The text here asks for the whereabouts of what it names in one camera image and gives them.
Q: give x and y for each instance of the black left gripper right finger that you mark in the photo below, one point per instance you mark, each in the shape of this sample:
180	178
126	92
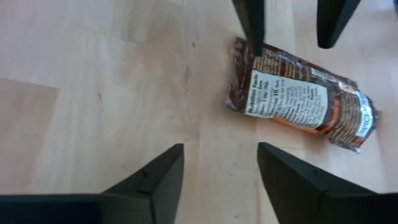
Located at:
320	202

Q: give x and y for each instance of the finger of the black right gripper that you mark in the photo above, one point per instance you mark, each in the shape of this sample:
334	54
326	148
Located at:
334	21
253	25

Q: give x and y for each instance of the brown snack packet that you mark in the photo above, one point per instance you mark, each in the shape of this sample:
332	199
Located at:
298	96

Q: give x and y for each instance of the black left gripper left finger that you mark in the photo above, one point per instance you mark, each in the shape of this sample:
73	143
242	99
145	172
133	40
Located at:
93	208

